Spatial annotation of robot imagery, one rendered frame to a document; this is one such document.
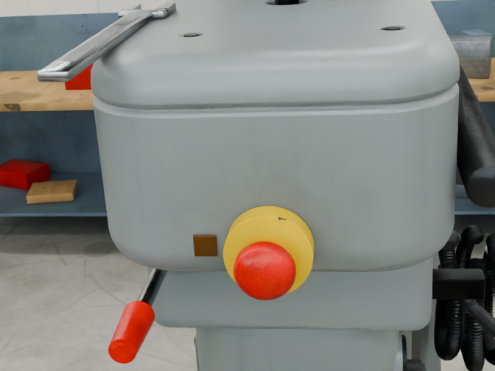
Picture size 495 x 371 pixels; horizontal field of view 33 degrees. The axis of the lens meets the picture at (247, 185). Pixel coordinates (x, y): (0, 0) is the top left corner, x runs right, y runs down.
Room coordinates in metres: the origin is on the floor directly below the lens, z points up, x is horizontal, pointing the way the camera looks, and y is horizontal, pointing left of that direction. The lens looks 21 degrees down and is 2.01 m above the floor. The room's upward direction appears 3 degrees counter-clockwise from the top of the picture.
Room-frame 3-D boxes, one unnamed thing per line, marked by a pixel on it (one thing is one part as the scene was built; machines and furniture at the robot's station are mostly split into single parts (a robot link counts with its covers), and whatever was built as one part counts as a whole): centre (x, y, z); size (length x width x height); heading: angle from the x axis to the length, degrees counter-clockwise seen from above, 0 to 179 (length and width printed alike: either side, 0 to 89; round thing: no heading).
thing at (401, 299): (0.78, -0.05, 1.68); 0.34 x 0.24 x 0.10; 172
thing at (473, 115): (0.76, -0.19, 1.79); 0.45 x 0.04 x 0.04; 172
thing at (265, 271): (0.49, -0.01, 1.76); 0.04 x 0.03 x 0.04; 82
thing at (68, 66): (0.61, 0.09, 1.89); 0.24 x 0.04 x 0.01; 171
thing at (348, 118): (0.76, -0.05, 1.81); 0.47 x 0.26 x 0.16; 172
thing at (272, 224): (0.51, -0.01, 1.76); 0.06 x 0.02 x 0.06; 82
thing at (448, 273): (0.74, -0.19, 1.60); 0.08 x 0.02 x 0.04; 82
